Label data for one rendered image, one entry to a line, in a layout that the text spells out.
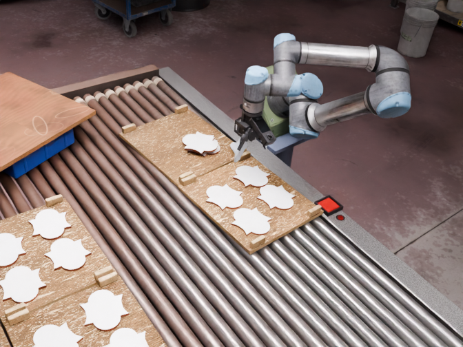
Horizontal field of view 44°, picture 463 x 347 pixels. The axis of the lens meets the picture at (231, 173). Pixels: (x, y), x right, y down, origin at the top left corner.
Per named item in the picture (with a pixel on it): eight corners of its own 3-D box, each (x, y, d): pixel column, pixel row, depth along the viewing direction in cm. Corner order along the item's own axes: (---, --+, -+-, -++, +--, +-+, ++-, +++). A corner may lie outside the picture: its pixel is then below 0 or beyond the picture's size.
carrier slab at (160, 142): (187, 111, 256) (187, 107, 255) (249, 155, 232) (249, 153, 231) (119, 136, 237) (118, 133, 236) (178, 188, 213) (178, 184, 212)
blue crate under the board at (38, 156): (23, 116, 243) (19, 96, 237) (77, 142, 231) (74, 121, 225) (-41, 150, 222) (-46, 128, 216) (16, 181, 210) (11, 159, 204)
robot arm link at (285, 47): (413, 39, 202) (277, 27, 196) (415, 68, 200) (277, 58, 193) (399, 53, 213) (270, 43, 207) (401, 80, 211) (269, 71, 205)
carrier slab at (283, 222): (249, 157, 232) (249, 154, 231) (323, 214, 208) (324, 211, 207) (178, 188, 213) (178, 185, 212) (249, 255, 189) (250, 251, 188)
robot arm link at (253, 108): (269, 99, 200) (251, 106, 196) (267, 111, 203) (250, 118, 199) (255, 90, 205) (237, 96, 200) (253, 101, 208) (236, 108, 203)
